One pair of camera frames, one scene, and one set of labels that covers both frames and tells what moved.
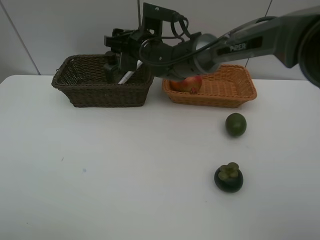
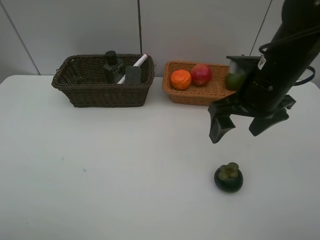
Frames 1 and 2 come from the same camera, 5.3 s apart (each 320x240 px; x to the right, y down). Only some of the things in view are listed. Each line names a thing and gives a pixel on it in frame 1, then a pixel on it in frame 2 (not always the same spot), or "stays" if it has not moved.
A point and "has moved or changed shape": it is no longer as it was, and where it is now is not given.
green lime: x=235 y=124 -> x=234 y=81
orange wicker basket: x=230 y=86 stays
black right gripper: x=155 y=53 -> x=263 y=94
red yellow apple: x=191 y=84 has moved or changed shape
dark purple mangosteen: x=229 y=178 stays
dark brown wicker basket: x=82 y=80 stays
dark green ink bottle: x=111 y=68 stays
